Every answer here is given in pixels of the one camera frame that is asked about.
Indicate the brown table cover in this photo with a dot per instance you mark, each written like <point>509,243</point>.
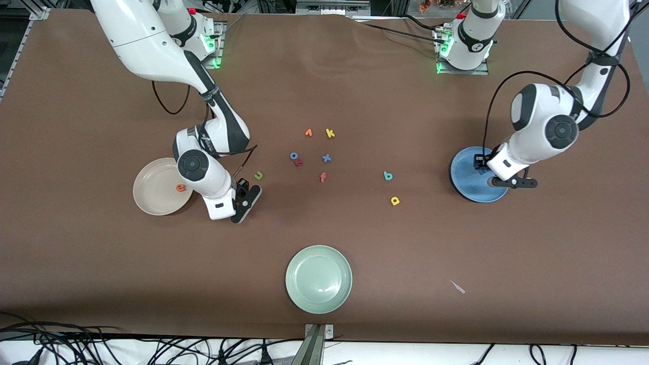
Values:
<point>324,76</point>

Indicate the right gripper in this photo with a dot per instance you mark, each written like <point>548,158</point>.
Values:
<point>241,188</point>

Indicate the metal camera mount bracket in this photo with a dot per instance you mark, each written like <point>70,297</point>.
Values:
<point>312,350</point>

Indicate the small white paper scrap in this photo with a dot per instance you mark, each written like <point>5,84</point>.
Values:
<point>459,288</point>

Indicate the grey metal box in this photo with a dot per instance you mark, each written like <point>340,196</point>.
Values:
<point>329,7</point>

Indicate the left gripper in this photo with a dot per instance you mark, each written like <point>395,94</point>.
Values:
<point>480,161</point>

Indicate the beige round plate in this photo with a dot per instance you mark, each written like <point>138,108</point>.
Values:
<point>157,192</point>

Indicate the blue round plate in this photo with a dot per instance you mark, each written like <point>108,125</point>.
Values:
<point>466,172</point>

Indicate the aluminium frame rail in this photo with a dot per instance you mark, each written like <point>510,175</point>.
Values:
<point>39,14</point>

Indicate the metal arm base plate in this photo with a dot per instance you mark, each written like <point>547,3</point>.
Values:
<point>464,72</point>
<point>219,56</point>

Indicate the pale green round plate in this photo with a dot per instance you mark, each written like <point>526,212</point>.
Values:
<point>318,279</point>

